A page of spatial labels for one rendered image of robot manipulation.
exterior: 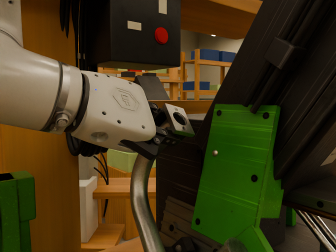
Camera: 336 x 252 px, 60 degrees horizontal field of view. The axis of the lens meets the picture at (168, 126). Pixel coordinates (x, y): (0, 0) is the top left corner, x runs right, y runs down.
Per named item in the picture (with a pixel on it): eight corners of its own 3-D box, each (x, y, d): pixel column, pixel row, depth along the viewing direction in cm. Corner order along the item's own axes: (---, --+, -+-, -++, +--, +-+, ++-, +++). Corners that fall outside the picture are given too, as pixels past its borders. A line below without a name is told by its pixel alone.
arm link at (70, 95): (64, 99, 29) (92, 106, 31) (59, 46, 34) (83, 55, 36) (34, 148, 33) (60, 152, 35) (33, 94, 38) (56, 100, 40)
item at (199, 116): (287, 242, 78) (292, 114, 74) (206, 287, 59) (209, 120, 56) (232, 219, 92) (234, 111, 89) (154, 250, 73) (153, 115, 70)
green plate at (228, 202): (280, 254, 44) (305, 117, 45) (248, 258, 39) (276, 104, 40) (222, 228, 53) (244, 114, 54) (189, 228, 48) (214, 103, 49)
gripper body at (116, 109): (82, 110, 30) (165, 131, 37) (74, 51, 36) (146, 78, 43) (54, 152, 34) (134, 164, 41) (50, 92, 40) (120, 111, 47)
